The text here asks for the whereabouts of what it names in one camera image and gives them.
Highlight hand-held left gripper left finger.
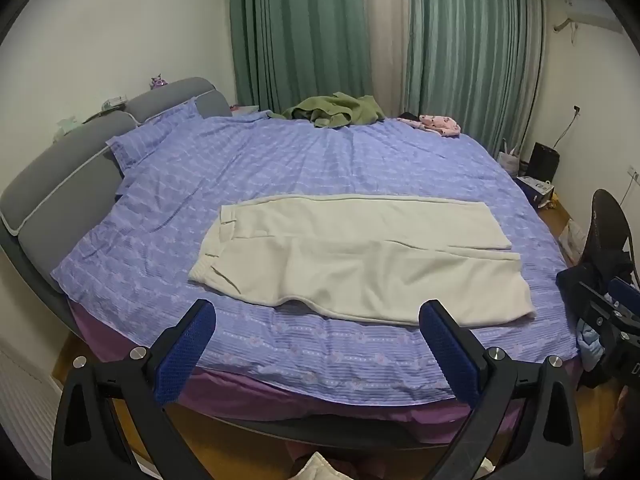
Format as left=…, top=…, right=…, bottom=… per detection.
left=51, top=299, right=217, bottom=480

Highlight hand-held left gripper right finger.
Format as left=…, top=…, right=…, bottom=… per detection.
left=419, top=300, right=585, bottom=480

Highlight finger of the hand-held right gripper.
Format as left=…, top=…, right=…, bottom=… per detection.
left=607, top=276, right=640, bottom=311
left=579, top=281, right=627, bottom=332

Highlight cream knit pants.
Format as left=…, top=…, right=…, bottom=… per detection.
left=188, top=194, right=536, bottom=327

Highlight dark clothing pile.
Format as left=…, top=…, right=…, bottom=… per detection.
left=556, top=250, right=636, bottom=391

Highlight light blue cloth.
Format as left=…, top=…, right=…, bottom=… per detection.
left=575, top=320, right=608, bottom=371

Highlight black chair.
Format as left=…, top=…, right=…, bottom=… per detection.
left=582, top=189, right=636, bottom=271

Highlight purple bed sheet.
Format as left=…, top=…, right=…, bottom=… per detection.
left=67, top=300, right=583, bottom=441

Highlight white plastic bag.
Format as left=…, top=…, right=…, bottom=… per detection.
left=559, top=217, right=586, bottom=263

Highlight white and blue box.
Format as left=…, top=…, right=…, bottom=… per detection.
left=516, top=176, right=556, bottom=206

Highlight black speaker box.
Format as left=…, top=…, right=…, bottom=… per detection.
left=529, top=142, right=560, bottom=183

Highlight white paper bag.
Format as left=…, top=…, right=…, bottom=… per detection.
left=497, top=139, right=522, bottom=177

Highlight white ribbed panel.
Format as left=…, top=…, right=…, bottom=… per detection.
left=0, top=345, right=61, bottom=480

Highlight white quilted cloth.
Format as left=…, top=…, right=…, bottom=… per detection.
left=292, top=452, right=356, bottom=480

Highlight grey padded headboard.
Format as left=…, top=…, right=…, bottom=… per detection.
left=0, top=77, right=233, bottom=291

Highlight purple floral pillow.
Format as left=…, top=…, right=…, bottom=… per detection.
left=107, top=100, right=202, bottom=172

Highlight purple floral striped duvet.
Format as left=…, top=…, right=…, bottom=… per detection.
left=51, top=110, right=583, bottom=403

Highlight pink patterned garment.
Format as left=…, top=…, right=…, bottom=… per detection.
left=417, top=114, right=461, bottom=138

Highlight green garment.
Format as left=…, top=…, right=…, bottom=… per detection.
left=282, top=92, right=386, bottom=128

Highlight white air conditioner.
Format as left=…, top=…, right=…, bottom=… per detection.
left=552, top=0, right=626, bottom=33

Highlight white sheer curtain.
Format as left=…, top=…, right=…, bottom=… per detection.
left=360, top=0, right=416, bottom=111

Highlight black power cable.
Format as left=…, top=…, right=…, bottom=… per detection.
left=554, top=105, right=582, bottom=153

